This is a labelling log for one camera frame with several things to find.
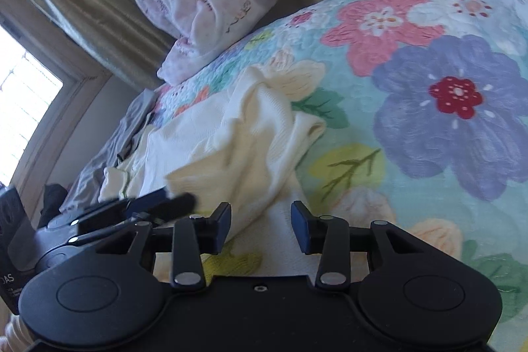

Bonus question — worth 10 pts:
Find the grey cloth garment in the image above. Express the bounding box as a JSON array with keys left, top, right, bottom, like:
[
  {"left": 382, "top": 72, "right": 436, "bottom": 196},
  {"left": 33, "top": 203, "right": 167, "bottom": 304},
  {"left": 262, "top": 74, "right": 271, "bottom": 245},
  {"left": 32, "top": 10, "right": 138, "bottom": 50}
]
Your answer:
[{"left": 59, "top": 89, "right": 157, "bottom": 213}]

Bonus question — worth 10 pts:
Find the wooden window frame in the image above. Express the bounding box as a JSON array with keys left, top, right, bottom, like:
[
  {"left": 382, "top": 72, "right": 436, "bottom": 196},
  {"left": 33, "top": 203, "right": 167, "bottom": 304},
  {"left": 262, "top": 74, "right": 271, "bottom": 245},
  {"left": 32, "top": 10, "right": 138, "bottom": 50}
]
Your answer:
[{"left": 1, "top": 0, "right": 111, "bottom": 219}]

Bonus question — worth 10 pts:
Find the gold satin curtain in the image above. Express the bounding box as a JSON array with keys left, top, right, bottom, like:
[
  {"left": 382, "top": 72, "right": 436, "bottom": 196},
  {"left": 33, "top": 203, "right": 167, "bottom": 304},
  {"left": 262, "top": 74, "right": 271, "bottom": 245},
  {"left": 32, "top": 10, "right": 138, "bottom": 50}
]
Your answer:
[{"left": 29, "top": 0, "right": 174, "bottom": 89}]

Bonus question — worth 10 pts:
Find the cream knit baby cardigan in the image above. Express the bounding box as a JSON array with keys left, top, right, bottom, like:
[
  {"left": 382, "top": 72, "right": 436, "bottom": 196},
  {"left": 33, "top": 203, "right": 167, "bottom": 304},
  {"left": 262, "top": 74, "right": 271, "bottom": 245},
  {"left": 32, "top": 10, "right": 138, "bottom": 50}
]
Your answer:
[{"left": 98, "top": 67, "right": 326, "bottom": 279}]

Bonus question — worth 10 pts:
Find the black garment on cushion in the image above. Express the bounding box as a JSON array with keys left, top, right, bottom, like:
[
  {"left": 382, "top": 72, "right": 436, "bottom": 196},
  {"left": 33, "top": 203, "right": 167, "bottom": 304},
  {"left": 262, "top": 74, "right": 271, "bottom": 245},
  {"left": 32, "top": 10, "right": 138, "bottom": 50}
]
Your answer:
[{"left": 38, "top": 184, "right": 68, "bottom": 229}]

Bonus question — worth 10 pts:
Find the floral quilted bedspread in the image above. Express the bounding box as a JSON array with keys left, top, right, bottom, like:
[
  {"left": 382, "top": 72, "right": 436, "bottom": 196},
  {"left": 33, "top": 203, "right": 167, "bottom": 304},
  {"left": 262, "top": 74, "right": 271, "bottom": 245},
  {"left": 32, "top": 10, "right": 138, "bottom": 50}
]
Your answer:
[{"left": 152, "top": 0, "right": 528, "bottom": 328}]

